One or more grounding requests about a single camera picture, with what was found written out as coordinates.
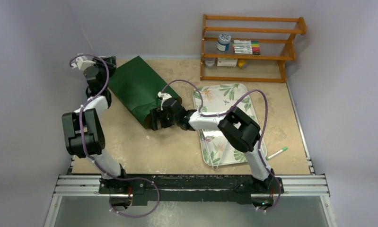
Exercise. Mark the leaf pattern serving tray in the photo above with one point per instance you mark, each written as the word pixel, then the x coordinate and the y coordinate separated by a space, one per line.
pixel 219 98

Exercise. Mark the white small box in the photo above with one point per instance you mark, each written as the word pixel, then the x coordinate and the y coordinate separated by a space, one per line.
pixel 226 62

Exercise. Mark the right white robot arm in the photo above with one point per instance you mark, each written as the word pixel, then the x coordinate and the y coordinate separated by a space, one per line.
pixel 240 130

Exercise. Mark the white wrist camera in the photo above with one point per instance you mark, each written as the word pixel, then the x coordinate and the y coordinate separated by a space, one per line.
pixel 163 97
pixel 81 62

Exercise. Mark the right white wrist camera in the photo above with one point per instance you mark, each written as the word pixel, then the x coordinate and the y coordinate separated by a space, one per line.
pixel 163 97

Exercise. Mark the green white marker pen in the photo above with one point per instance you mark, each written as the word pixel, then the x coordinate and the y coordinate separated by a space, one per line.
pixel 276 153

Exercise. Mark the green paper bag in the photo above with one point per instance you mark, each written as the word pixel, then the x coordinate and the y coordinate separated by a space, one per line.
pixel 136 85

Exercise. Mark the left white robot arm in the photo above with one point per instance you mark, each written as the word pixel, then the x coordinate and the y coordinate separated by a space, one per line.
pixel 83 134

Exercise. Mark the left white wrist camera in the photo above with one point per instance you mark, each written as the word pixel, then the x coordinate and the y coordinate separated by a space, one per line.
pixel 81 62

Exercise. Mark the metal tongs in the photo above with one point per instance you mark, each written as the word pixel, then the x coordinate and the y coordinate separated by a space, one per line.
pixel 213 151

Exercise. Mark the coloured marker set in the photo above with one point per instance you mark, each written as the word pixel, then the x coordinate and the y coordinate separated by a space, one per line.
pixel 246 47

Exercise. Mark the white jar blue lid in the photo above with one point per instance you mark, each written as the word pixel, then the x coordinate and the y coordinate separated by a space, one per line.
pixel 224 41

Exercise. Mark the small grey jar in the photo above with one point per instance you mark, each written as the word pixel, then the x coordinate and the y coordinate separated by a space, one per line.
pixel 209 62

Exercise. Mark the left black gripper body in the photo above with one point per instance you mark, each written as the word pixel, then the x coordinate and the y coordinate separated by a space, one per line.
pixel 101 68

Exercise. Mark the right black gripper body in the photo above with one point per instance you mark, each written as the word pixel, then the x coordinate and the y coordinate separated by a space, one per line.
pixel 155 118

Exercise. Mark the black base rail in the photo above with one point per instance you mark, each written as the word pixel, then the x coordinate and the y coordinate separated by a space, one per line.
pixel 241 189

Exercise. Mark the small yellow object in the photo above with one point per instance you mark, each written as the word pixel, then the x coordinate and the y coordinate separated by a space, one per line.
pixel 242 63

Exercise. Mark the orange wooden shelf rack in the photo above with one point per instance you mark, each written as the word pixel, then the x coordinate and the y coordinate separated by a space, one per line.
pixel 287 54

